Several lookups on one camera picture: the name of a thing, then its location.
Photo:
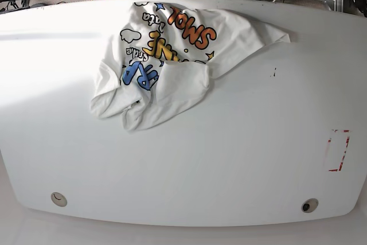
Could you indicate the white printed T-shirt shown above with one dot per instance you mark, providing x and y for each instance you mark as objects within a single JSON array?
[{"x": 161, "y": 60}]

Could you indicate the left table grommet hole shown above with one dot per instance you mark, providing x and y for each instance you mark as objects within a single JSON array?
[{"x": 58, "y": 199}]

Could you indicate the table grommet hole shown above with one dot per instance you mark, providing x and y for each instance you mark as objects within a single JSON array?
[
  {"x": 309, "y": 205},
  {"x": 58, "y": 199}
]

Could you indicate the right table grommet hole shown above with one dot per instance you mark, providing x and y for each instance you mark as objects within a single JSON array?
[{"x": 309, "y": 205}]

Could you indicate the red tape rectangle marking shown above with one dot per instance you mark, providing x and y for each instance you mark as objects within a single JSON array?
[{"x": 336, "y": 149}]

